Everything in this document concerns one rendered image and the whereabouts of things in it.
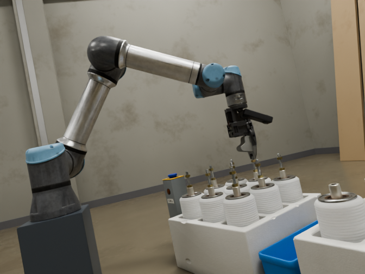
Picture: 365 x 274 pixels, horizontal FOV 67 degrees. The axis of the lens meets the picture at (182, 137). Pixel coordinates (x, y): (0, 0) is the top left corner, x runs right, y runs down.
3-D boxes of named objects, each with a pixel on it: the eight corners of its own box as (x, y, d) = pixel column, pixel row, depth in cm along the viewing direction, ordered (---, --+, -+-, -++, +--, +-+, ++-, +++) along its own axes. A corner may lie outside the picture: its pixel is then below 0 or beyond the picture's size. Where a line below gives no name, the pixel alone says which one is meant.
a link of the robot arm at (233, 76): (216, 73, 111) (236, 69, 112) (221, 99, 111) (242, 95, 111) (219, 67, 104) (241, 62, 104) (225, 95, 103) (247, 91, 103)
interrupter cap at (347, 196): (346, 205, 54) (345, 201, 54) (310, 203, 60) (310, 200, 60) (364, 195, 58) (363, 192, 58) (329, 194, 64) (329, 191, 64)
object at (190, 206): (194, 240, 107) (184, 193, 108) (218, 238, 103) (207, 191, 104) (184, 250, 98) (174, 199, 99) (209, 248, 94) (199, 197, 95)
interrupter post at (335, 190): (340, 201, 58) (336, 185, 58) (328, 200, 60) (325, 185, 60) (345, 198, 59) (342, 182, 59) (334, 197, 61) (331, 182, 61)
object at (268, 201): (275, 250, 82) (262, 191, 83) (253, 244, 90) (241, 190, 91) (297, 240, 86) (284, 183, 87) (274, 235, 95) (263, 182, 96)
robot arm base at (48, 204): (23, 225, 80) (17, 192, 80) (38, 216, 95) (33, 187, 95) (77, 212, 83) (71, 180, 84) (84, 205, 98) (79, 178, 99)
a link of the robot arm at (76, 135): (32, 174, 95) (95, 33, 99) (51, 170, 110) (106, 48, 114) (64, 187, 95) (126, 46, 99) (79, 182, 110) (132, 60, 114)
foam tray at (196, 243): (259, 301, 70) (244, 231, 71) (177, 267, 102) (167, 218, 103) (333, 245, 93) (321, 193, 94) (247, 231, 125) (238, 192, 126)
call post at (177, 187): (186, 255, 112) (170, 180, 113) (176, 251, 118) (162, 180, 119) (199, 248, 116) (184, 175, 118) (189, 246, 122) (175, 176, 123)
